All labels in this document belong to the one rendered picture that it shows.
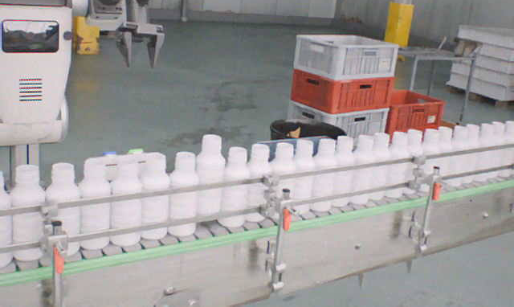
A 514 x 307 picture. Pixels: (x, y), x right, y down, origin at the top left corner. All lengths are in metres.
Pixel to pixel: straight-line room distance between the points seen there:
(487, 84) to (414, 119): 4.18
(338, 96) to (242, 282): 2.52
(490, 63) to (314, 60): 5.05
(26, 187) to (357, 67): 2.94
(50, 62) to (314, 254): 0.84
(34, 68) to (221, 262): 0.74
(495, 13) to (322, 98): 9.81
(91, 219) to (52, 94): 0.62
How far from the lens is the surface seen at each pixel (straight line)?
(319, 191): 1.32
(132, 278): 1.13
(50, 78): 1.61
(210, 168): 1.13
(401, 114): 4.29
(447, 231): 1.69
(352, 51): 3.66
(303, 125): 3.56
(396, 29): 11.36
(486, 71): 8.54
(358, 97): 3.82
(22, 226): 1.05
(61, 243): 0.97
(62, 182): 1.03
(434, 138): 1.55
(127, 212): 1.08
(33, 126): 1.64
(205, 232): 1.19
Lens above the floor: 1.54
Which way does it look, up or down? 16 degrees down
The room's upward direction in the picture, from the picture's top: 6 degrees clockwise
